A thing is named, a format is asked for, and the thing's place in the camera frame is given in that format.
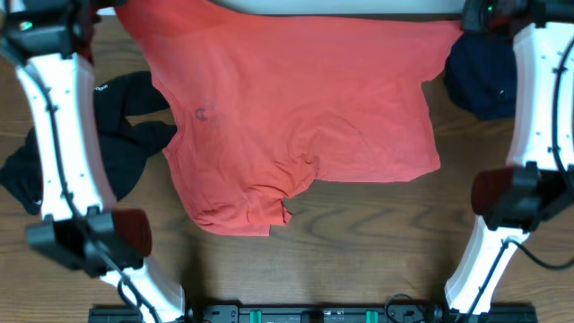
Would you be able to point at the folded navy blue garment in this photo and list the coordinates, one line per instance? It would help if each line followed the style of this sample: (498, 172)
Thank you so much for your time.
(481, 76)

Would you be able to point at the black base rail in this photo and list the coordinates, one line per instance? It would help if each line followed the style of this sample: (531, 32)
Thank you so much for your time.
(396, 311)

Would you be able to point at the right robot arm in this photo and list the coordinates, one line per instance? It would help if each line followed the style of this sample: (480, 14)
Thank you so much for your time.
(536, 183)

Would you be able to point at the black t-shirt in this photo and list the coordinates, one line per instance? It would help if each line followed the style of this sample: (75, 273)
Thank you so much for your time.
(124, 148)

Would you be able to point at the red printed t-shirt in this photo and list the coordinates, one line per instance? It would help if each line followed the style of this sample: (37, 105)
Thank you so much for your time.
(265, 106)

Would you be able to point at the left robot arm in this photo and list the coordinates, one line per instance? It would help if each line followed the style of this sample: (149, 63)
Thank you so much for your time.
(49, 44)

